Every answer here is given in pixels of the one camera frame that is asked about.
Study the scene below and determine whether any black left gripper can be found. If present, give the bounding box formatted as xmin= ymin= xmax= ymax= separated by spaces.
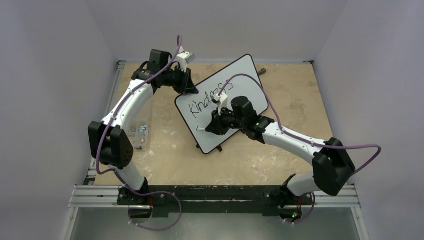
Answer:
xmin=162 ymin=66 xmax=198 ymax=95

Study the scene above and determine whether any white whiteboard black frame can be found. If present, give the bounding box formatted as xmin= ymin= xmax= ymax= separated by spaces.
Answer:
xmin=175 ymin=54 xmax=269 ymax=155

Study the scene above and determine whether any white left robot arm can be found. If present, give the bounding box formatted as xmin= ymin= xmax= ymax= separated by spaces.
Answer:
xmin=88 ymin=49 xmax=199 ymax=205

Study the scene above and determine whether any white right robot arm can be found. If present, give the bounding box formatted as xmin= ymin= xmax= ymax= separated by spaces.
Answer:
xmin=205 ymin=93 xmax=356 ymax=204

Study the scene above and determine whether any clear box of screws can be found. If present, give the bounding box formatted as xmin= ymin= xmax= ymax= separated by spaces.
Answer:
xmin=127 ymin=120 xmax=149 ymax=150

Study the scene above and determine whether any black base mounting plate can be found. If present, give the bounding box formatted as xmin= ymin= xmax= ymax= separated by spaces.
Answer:
xmin=117 ymin=185 xmax=313 ymax=220

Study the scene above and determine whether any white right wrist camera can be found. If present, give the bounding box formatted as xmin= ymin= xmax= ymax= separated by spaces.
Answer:
xmin=212 ymin=92 xmax=228 ymax=116

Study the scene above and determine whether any black wire easel stand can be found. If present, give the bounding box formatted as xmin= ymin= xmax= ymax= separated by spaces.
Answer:
xmin=257 ymin=68 xmax=267 ymax=75

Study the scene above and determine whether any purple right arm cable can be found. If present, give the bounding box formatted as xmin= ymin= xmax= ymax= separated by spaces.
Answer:
xmin=216 ymin=73 xmax=382 ymax=176

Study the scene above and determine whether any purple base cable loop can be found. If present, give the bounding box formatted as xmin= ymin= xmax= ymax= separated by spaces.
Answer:
xmin=128 ymin=191 xmax=183 ymax=232

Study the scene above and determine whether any aluminium extrusion rail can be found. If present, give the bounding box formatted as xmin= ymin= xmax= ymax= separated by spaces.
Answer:
xmin=68 ymin=185 xmax=360 ymax=208

